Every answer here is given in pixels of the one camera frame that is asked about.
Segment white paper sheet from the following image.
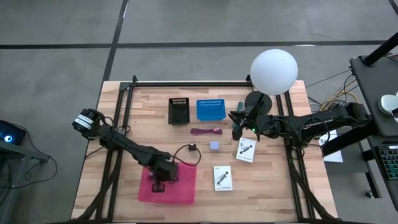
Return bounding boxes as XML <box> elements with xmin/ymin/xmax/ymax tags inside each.
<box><xmin>318</xmin><ymin>129</ymin><xmax>345</xmax><ymax>164</ymax></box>

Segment magenta cable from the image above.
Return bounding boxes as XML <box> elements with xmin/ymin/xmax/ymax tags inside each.
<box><xmin>190</xmin><ymin>127</ymin><xmax>224</xmax><ymax>136</ymax></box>

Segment pink translucent plastic bin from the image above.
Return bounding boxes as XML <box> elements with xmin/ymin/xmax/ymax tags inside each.
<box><xmin>137</xmin><ymin>162</ymin><xmax>198</xmax><ymax>205</ymax></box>

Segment white round object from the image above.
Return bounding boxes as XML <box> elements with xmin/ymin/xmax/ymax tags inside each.
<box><xmin>377</xmin><ymin>91</ymin><xmax>398</xmax><ymax>117</ymax></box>

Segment black pole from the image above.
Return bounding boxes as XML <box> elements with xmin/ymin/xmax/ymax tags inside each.
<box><xmin>363</xmin><ymin>32</ymin><xmax>398</xmax><ymax>67</ymax></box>

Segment black side desk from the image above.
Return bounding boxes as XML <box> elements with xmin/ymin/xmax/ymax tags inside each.
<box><xmin>349</xmin><ymin>54</ymin><xmax>398</xmax><ymax>212</ymax></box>

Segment dark grey stand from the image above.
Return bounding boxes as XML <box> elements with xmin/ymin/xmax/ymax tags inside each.
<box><xmin>0</xmin><ymin>140</ymin><xmax>51</xmax><ymax>224</ymax></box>

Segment black aluminium table frame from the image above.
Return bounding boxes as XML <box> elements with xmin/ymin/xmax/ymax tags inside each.
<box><xmin>72</xmin><ymin>73</ymin><xmax>338</xmax><ymax>223</ymax></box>

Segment yellow cables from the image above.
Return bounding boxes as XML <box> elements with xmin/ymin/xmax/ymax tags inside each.
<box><xmin>320</xmin><ymin>79</ymin><xmax>360</xmax><ymax>113</ymax></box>

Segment black keyboard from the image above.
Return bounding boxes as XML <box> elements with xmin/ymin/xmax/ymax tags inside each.
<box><xmin>374</xmin><ymin>144</ymin><xmax>398</xmax><ymax>182</ymax></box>

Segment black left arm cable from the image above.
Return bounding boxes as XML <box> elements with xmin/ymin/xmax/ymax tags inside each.
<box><xmin>172</xmin><ymin>143</ymin><xmax>203</xmax><ymax>167</ymax></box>

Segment white globe lamp black base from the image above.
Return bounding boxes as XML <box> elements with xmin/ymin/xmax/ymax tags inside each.
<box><xmin>244</xmin><ymin>48</ymin><xmax>299</xmax><ymax>116</ymax></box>

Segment black device with blue light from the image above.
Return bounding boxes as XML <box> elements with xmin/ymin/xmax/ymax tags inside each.
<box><xmin>0</xmin><ymin>119</ymin><xmax>27</xmax><ymax>146</ymax></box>

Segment black floor cable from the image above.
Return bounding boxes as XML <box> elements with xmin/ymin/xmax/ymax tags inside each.
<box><xmin>23</xmin><ymin>154</ymin><xmax>59</xmax><ymax>190</ymax></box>

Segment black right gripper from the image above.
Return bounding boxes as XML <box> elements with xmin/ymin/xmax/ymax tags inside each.
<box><xmin>228</xmin><ymin>105</ymin><xmax>265</xmax><ymax>141</ymax></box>

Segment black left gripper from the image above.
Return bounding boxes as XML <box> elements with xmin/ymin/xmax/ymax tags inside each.
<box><xmin>149</xmin><ymin>157</ymin><xmax>180</xmax><ymax>194</ymax></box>

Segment blue plastic basket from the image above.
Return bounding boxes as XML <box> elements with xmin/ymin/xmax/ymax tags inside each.
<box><xmin>195</xmin><ymin>98</ymin><xmax>227</xmax><ymax>122</ymax></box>

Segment black plastic basket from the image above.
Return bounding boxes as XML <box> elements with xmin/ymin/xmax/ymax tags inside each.
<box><xmin>168</xmin><ymin>97</ymin><xmax>191</xmax><ymax>126</ymax></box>

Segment white product box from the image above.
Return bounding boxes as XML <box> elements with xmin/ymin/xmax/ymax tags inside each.
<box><xmin>213</xmin><ymin>165</ymin><xmax>234</xmax><ymax>192</ymax></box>
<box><xmin>235</xmin><ymin>136</ymin><xmax>257</xmax><ymax>164</ymax></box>

